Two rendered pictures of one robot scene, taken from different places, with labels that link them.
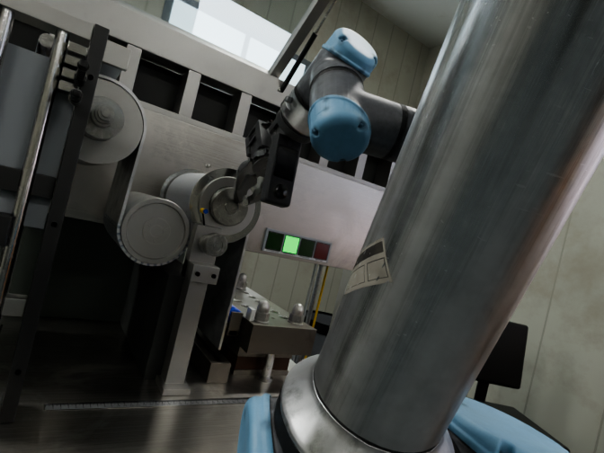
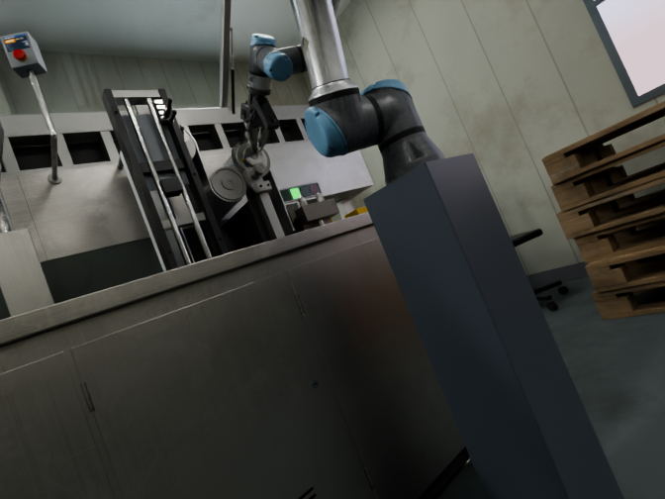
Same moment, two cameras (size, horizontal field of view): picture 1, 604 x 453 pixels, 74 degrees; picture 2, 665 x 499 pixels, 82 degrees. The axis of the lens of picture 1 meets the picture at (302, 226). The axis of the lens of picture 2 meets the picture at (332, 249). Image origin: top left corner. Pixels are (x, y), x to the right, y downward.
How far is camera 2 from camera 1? 75 cm
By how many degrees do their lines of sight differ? 7
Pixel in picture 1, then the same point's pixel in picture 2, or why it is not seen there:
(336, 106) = (272, 55)
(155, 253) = (235, 193)
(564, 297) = (485, 154)
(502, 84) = not seen: outside the picture
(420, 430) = (337, 71)
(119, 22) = not seen: hidden behind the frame
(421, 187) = (301, 18)
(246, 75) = (211, 114)
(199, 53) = (180, 115)
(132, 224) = (217, 184)
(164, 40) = not seen: hidden behind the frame
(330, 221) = (308, 170)
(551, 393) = (519, 216)
